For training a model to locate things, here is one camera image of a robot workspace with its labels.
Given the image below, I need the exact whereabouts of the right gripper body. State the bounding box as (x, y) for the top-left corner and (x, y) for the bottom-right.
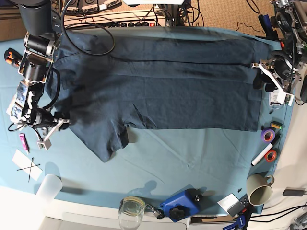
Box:
(25, 109), (54, 128)

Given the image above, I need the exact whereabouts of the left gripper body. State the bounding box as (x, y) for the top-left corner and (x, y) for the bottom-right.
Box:
(272, 54), (293, 81)

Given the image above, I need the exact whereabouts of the dark blue T-shirt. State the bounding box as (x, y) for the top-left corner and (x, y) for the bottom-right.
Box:
(54, 33), (270, 162)

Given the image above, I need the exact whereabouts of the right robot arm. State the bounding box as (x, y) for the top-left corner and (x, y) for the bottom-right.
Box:
(4, 0), (60, 129)

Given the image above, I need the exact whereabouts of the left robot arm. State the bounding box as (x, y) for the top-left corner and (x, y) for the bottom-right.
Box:
(261, 0), (307, 92)

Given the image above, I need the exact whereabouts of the clear blister package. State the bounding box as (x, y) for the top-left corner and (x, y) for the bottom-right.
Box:
(269, 90), (283, 110)

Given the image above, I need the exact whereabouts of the pink glue tube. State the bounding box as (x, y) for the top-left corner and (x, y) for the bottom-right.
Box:
(19, 133), (30, 155)

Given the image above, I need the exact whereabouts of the yellow green battery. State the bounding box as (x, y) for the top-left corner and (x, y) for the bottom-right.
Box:
(270, 121), (283, 130)

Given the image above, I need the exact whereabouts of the white paper card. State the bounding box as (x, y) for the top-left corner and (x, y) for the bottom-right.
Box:
(12, 149), (43, 181)

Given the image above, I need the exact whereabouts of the purple tape roll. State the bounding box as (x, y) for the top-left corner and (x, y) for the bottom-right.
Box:
(260, 129), (275, 143)

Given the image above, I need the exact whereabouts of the white marker pen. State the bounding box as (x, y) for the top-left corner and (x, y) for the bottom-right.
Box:
(251, 143), (273, 166)

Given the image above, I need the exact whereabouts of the frosted plastic cup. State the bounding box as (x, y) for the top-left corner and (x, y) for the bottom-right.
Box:
(36, 174), (63, 203)

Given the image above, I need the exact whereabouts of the red tape roll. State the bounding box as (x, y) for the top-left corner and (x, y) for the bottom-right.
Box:
(264, 149), (277, 162)

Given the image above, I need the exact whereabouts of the orange black utility knife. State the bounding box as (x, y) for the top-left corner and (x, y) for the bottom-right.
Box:
(4, 48), (23, 69)

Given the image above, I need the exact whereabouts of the light blue table cloth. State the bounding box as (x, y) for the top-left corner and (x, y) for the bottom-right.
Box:
(0, 26), (299, 215)

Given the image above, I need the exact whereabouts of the beige ceramic mug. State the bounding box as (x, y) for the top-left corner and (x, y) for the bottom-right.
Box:
(246, 174), (275, 206)

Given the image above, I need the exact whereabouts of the grey remote control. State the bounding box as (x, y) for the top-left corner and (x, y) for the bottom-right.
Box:
(227, 194), (250, 217)

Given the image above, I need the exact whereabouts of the white business card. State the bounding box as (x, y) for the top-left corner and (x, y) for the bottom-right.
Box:
(217, 193), (239, 213)

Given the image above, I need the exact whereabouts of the clear drinking glass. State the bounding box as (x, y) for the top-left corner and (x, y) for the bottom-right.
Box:
(118, 196), (146, 230)

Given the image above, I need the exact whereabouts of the white power strip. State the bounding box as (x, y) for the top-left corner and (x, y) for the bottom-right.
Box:
(64, 9), (166, 27)

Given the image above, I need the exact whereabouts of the blue clamp device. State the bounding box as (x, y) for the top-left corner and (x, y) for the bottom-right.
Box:
(160, 188), (203, 222)

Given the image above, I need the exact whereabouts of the silver padlock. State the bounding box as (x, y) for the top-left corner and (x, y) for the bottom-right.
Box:
(145, 204), (165, 220)

